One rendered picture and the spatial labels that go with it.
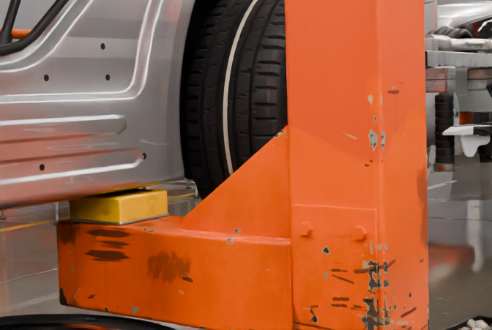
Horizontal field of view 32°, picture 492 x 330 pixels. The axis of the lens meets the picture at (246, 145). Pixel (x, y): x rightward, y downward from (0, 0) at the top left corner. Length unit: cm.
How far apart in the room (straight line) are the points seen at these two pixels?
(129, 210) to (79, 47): 31
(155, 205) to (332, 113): 49
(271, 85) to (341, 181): 48
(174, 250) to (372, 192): 39
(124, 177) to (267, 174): 31
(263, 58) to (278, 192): 45
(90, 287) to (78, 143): 29
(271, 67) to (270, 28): 9
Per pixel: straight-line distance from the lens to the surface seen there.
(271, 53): 174
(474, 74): 202
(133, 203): 160
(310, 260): 132
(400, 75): 130
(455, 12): 440
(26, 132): 141
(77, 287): 166
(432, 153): 217
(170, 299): 151
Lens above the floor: 91
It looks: 4 degrees down
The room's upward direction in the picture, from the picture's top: 2 degrees counter-clockwise
